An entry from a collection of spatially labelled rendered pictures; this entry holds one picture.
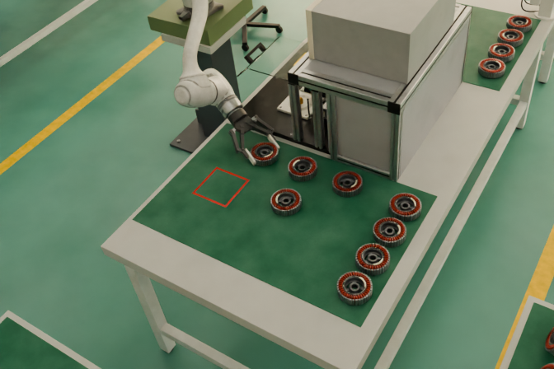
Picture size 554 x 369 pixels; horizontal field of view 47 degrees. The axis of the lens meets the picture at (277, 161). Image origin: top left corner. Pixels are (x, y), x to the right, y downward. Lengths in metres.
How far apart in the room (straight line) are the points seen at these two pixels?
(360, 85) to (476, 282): 1.23
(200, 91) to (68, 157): 1.72
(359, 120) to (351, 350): 0.81
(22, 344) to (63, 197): 1.64
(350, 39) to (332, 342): 1.01
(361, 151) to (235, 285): 0.70
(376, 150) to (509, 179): 1.31
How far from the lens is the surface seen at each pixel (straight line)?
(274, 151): 2.47
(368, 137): 2.31
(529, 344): 2.04
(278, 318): 2.03
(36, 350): 2.19
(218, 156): 2.55
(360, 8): 2.25
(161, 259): 2.25
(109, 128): 4.08
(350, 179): 2.37
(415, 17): 2.20
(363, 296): 2.02
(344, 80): 2.25
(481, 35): 3.18
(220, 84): 2.52
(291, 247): 2.19
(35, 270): 3.44
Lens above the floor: 2.46
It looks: 43 degrees down
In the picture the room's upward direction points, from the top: 8 degrees counter-clockwise
